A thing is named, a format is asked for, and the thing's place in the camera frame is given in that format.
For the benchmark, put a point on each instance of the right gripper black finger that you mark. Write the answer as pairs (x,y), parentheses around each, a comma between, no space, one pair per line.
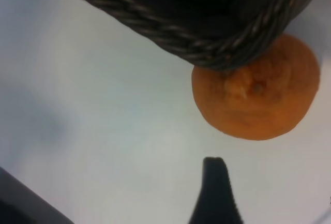
(216,198)

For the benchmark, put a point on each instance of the orange fruit with knob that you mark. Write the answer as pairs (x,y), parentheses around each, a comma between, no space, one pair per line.
(258,105)

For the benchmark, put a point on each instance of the dark brown wicker basket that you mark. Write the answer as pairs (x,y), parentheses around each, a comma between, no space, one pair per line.
(207,14)

